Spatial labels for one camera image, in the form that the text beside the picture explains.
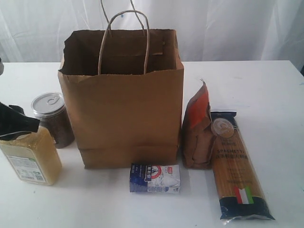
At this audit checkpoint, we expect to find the spaghetti pasta package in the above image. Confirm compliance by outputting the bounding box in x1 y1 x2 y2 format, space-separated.
211 111 274 222

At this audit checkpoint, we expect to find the blue white milk carton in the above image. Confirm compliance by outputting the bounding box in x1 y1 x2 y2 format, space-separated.
129 163 181 194

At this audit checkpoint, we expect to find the brown paper bag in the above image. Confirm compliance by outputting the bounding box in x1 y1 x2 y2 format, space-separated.
58 15 184 169

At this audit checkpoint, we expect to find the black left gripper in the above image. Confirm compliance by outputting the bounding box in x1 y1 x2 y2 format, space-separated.
0 103 40 141

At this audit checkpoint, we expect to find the yellow grain bottle white cap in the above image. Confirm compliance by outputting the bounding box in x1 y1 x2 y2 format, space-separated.
0 125 63 186

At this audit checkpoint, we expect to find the white backdrop curtain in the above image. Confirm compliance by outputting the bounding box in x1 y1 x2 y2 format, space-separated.
0 0 304 68

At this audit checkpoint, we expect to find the brown orange snack pouch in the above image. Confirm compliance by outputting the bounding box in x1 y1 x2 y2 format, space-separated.
181 83 216 170

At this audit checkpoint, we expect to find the silver pull-tab tin can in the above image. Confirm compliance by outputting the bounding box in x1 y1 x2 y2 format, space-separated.
31 92 75 149

